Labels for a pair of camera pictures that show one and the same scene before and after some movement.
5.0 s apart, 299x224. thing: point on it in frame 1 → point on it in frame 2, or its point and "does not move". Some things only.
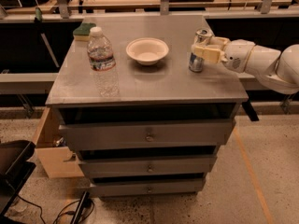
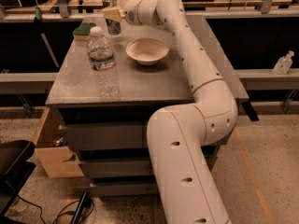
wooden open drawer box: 58,160 does not move
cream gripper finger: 210,54 → 113,14
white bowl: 147,50 does not move
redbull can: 202,37 → 114,13
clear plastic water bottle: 100,54 does not move
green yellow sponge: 81,34 does not move
